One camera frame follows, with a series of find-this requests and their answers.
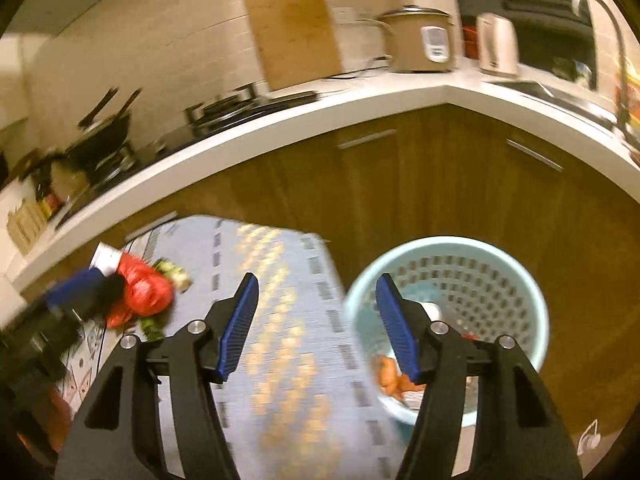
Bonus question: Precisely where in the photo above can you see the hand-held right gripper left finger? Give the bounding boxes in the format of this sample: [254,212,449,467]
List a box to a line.
[54,272,260,480]

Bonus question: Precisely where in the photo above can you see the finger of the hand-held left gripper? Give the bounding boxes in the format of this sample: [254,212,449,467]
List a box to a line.
[44,267,126,312]

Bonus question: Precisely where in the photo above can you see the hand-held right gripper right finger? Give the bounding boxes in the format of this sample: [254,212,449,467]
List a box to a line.
[375,273,584,480]

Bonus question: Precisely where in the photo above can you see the blue white milk carton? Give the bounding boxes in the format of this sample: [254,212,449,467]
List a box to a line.
[89,242,124,277]

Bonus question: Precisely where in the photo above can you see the red plastic bag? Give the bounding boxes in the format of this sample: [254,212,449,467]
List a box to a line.
[104,252,176,329]

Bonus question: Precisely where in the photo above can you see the light blue plastic basket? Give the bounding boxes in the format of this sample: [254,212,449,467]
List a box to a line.
[342,235,551,429]

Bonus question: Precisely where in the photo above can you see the printed paper sheet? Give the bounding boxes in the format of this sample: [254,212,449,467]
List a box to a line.
[59,319,107,407]

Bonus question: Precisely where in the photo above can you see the grey patterned tablecloth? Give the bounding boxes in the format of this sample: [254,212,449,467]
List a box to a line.
[60,214,407,480]

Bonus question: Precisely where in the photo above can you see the yellow wicker basket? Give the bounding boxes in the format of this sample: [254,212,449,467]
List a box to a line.
[7,199,49,256]

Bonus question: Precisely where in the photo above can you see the green vegetable scrap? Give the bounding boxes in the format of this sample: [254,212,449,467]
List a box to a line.
[138,315,166,344]
[149,258,192,294]

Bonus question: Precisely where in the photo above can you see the dark sauce bottles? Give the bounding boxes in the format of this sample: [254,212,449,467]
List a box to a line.
[32,159,64,217]

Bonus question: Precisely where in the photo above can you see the black wok with lid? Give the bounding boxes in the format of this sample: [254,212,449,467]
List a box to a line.
[64,87,143,182]

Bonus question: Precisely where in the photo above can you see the brown wooden base cabinets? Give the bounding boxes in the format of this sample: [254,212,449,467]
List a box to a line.
[25,104,640,461]

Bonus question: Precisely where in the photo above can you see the black gas stove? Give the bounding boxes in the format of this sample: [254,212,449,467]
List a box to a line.
[54,85,321,231]

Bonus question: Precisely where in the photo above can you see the white curled object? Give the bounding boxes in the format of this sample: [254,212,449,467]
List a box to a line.
[577,419,602,457]

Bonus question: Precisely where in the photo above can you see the black flat tray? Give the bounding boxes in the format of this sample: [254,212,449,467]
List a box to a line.
[264,90,319,107]

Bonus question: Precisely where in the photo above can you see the steel kitchen sink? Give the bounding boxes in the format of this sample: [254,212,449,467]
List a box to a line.
[492,79,619,131]

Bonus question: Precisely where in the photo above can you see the brown rice cooker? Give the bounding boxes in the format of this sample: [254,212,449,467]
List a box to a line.
[377,4,456,74]

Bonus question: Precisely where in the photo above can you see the wooden cutting board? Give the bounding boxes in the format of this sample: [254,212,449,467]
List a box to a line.
[243,0,344,92]

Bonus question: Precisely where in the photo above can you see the cream electric kettle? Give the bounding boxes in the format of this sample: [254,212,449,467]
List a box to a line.
[474,12,520,79]

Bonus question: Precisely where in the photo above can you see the glass cups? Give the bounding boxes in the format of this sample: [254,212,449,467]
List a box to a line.
[552,57,594,84]

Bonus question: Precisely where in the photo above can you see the yellow dish soap bottle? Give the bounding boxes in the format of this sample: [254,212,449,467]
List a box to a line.
[612,54,640,111]

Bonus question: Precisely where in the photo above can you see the steel kitchen faucet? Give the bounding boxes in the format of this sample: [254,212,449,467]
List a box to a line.
[572,0,632,134]

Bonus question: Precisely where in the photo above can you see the white power cable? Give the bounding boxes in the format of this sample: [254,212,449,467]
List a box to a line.
[324,54,392,81]

